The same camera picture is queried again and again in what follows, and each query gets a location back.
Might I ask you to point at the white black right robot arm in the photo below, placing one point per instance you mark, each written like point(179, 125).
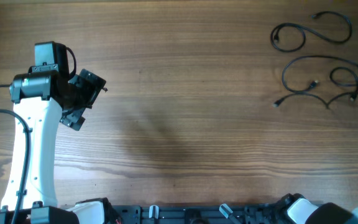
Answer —
point(299, 210)

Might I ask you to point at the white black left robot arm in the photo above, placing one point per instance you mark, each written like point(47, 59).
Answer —
point(49, 94)

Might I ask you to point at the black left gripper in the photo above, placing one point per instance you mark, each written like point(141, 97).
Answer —
point(92, 85)

